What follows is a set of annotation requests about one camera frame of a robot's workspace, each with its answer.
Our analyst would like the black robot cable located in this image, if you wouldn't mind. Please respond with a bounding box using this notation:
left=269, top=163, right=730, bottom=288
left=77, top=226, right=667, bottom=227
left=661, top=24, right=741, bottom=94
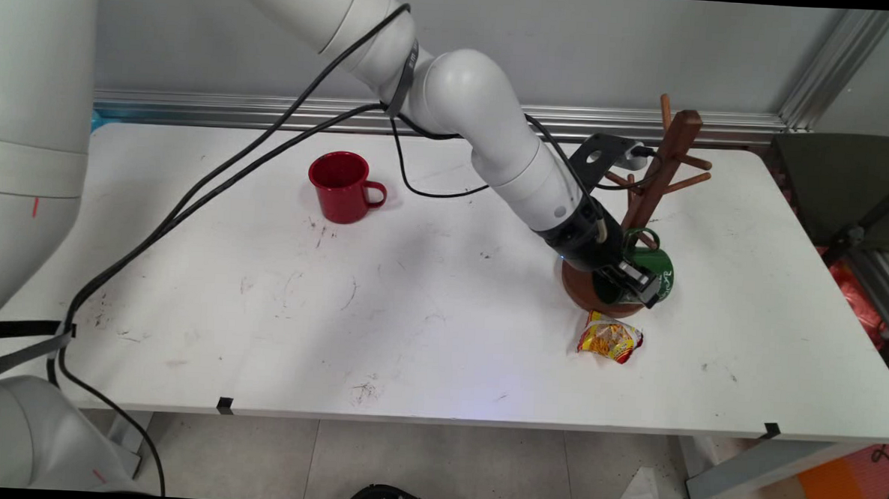
left=376, top=103, right=650, bottom=208
left=40, top=0, right=412, bottom=499

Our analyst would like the red enamel mug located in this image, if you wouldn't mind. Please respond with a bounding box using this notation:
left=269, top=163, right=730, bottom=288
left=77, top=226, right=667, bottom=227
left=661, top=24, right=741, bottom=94
left=306, top=150, right=390, bottom=227

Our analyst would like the red plastic bag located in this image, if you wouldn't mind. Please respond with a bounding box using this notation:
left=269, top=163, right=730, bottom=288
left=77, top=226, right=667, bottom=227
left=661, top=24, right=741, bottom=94
left=823, top=258, right=889, bottom=352

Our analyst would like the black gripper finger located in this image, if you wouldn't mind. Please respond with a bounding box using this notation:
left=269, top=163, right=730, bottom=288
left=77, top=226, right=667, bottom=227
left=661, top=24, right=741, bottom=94
left=615, top=260, right=664, bottom=309
left=596, top=275, right=629, bottom=305

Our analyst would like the yellow red snack packet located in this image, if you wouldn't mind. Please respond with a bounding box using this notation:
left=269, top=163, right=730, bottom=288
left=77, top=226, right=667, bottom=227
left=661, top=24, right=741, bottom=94
left=576, top=310, right=645, bottom=366

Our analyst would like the brown wooden mug tree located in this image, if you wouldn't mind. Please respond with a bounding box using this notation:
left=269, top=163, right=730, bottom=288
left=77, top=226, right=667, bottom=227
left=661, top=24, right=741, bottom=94
left=559, top=90, right=717, bottom=322

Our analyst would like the horizontal aluminium frame rail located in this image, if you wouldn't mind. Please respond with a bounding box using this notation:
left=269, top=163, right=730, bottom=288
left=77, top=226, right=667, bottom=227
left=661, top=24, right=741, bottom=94
left=92, top=85, right=789, bottom=151

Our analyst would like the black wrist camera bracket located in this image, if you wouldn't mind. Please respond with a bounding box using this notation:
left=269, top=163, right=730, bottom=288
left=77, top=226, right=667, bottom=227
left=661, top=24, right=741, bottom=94
left=566, top=132, right=657, bottom=190

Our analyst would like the green enamel mug white print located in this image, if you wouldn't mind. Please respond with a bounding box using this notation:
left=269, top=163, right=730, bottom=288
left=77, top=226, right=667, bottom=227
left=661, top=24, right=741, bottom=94
left=592, top=226, right=676, bottom=309

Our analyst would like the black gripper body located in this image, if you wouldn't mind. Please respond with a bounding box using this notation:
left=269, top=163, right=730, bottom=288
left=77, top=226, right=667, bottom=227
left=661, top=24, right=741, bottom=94
left=561, top=210, right=636, bottom=285

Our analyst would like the slanted aluminium frame post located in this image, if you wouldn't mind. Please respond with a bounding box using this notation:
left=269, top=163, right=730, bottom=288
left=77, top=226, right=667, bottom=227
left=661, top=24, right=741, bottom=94
left=776, top=5, right=889, bottom=136

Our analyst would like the grey table leg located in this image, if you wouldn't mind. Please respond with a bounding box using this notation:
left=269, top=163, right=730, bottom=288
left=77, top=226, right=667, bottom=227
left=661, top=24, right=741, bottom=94
left=104, top=410, right=154, bottom=479
left=678, top=435, right=876, bottom=499

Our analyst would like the black velcro strap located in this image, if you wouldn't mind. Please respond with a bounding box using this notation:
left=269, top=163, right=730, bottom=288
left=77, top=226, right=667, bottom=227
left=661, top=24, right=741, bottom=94
left=383, top=40, right=421, bottom=120
left=0, top=318, right=76, bottom=384

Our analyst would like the black round floor object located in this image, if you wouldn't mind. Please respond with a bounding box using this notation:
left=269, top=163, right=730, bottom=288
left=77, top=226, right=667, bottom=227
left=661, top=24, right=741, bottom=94
left=343, top=483, right=439, bottom=499

